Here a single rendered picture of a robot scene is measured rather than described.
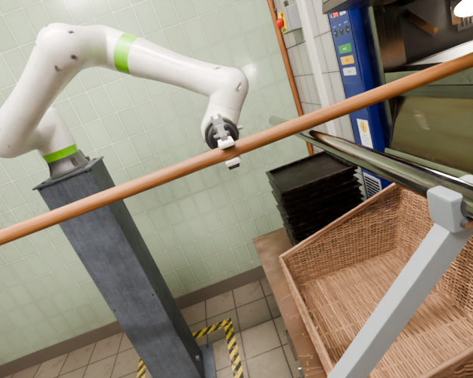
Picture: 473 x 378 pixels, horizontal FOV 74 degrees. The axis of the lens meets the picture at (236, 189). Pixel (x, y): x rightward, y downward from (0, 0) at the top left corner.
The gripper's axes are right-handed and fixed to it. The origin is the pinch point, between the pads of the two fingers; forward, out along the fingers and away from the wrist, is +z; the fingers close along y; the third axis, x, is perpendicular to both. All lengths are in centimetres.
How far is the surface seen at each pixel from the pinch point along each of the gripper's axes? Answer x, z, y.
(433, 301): -39, -2, 60
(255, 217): -4, -121, 74
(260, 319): 15, -84, 119
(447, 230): -15.8, 39.4, 5.5
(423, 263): -13.0, 39.4, 8.1
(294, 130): -13.8, 1.9, 0.2
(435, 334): -32, 7, 60
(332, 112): -22.1, 1.9, -0.5
